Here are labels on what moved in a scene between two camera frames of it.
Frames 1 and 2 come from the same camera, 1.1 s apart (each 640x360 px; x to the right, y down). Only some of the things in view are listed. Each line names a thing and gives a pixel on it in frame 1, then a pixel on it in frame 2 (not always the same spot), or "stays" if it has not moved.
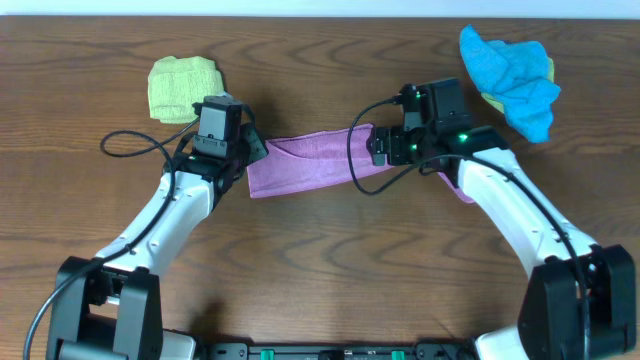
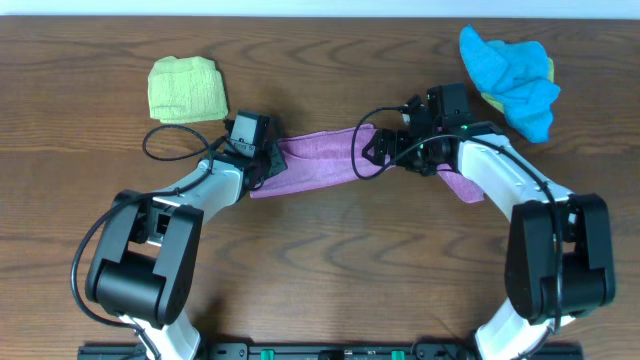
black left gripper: x=253 y=145 to x=273 y=161
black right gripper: x=396 y=155 stays
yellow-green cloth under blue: x=499 y=102 stays
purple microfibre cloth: x=310 y=155 stays
